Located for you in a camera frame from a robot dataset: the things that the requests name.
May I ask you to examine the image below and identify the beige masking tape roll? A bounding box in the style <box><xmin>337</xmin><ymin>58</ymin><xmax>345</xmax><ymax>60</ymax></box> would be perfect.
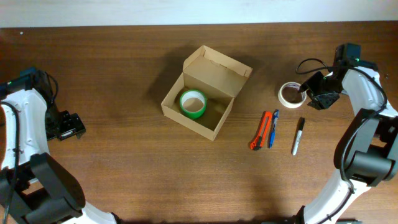
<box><xmin>277</xmin><ymin>82</ymin><xmax>307</xmax><ymax>109</ymax></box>

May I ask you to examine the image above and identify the blue pen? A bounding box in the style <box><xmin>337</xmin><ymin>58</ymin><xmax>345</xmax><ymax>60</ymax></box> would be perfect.
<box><xmin>269</xmin><ymin>110</ymin><xmax>279</xmax><ymax>149</ymax></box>

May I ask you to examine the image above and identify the black white marker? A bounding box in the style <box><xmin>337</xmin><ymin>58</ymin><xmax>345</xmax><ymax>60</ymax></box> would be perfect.
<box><xmin>292</xmin><ymin>117</ymin><xmax>305</xmax><ymax>156</ymax></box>

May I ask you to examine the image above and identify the orange utility knife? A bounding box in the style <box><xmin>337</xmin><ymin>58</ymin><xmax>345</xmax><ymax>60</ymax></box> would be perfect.
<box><xmin>249</xmin><ymin>111</ymin><xmax>272</xmax><ymax>151</ymax></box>

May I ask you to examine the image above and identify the brown cardboard box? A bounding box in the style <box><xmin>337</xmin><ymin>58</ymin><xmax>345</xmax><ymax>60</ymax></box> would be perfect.
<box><xmin>161</xmin><ymin>45</ymin><xmax>252</xmax><ymax>141</ymax></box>

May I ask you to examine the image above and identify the green tape roll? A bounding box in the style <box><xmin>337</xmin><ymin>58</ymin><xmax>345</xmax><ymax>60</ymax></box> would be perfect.
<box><xmin>179</xmin><ymin>90</ymin><xmax>207</xmax><ymax>119</ymax></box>

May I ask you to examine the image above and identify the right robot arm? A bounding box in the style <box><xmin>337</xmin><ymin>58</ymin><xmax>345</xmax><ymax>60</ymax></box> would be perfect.
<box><xmin>294</xmin><ymin>43</ymin><xmax>397</xmax><ymax>223</ymax></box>

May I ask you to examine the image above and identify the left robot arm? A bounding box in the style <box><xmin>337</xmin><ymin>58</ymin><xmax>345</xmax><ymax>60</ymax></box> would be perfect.
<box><xmin>1</xmin><ymin>68</ymin><xmax>122</xmax><ymax>224</ymax></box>

